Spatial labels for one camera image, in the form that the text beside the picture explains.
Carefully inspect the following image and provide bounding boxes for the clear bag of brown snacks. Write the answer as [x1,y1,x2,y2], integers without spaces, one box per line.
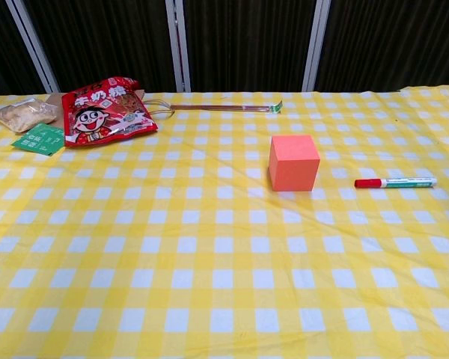
[0,97,58,134]

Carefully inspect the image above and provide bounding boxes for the red-capped white marker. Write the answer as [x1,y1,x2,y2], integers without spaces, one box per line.
[354,177,438,190]

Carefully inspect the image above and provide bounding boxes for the white frame post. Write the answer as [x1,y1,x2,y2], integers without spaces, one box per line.
[5,0,61,94]
[165,0,192,93]
[301,0,332,93]

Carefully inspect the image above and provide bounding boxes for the orange cube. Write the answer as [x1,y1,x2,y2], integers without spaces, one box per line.
[268,135,320,193]

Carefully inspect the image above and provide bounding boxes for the red cartoon snack bag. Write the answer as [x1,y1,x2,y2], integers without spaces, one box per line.
[61,76,159,148]

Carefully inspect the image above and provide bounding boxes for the yellow white checkered tablecloth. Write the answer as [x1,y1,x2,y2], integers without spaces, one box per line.
[0,85,449,359]

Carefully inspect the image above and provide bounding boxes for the green paper packet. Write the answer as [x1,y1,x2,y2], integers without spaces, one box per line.
[10,123,66,157]

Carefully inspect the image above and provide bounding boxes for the wrapped chopsticks with green label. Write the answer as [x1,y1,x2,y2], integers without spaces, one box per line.
[170,99,284,114]

